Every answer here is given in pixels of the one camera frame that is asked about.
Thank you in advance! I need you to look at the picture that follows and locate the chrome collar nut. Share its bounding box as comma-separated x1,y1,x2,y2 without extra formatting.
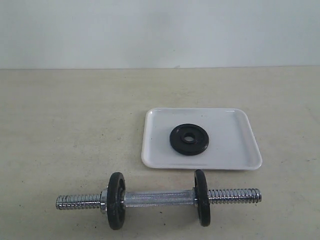
100,188,108,215

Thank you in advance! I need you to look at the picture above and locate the white rectangular plastic tray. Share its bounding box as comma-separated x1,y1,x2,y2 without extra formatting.
141,107,262,170

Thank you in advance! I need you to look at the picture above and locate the chrome threaded dumbbell bar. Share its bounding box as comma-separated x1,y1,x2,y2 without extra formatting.
55,188,262,210

